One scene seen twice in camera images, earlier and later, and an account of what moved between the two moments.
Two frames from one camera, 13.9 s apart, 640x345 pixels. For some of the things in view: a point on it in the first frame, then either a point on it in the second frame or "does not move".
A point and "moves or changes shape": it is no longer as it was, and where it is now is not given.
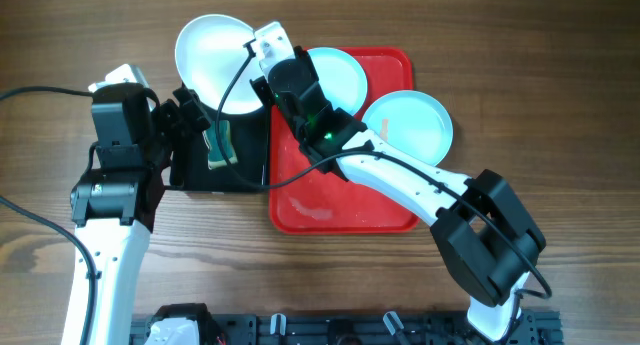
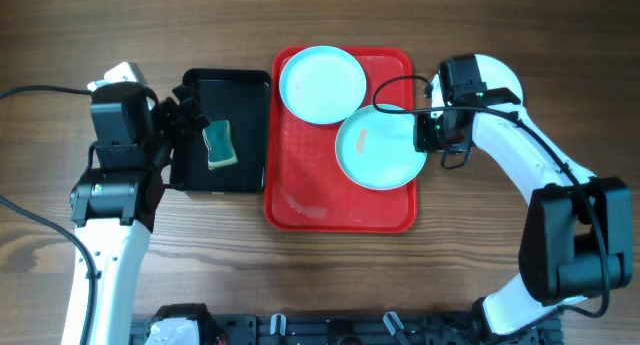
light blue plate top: [340, 79] does not move
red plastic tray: [306, 200] does not move
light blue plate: [411, 123] moves or changes shape
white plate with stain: [208, 52] to [495, 72]
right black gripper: [262, 89] to [422, 141]
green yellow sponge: [211, 138] does not move
